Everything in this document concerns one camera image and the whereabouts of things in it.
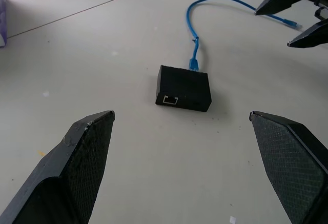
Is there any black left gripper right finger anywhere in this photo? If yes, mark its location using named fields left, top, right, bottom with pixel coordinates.
left=249, top=110, right=328, bottom=224

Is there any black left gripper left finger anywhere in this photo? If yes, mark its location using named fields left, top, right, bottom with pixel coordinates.
left=0, top=110, right=116, bottom=224

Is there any black ethernet port box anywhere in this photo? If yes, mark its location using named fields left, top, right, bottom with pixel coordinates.
left=154, top=65, right=212, bottom=113

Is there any purple and white box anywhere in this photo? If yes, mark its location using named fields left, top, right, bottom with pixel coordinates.
left=0, top=0, right=9, bottom=48

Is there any blue Ethernet cable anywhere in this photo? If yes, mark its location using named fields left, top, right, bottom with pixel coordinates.
left=186, top=0, right=303, bottom=72

